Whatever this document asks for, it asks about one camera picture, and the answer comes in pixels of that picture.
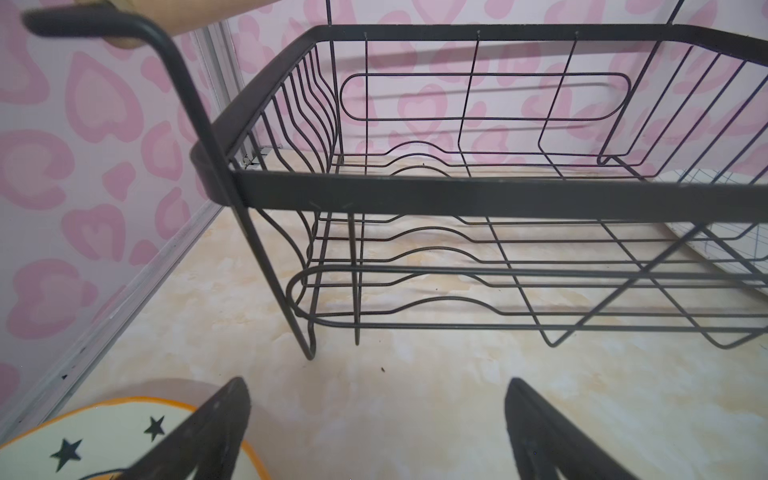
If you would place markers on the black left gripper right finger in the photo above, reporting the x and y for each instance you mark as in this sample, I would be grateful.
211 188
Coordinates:
547 445

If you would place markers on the white grid pattern plate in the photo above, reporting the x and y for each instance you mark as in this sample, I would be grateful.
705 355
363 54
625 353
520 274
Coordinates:
736 248

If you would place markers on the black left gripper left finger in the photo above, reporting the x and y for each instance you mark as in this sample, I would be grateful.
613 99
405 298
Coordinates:
204 446

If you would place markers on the star pattern character plate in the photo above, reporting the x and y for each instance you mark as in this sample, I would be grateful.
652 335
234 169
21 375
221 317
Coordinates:
103 440

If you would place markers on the black wire dish rack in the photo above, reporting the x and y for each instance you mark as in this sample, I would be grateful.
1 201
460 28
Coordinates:
440 176

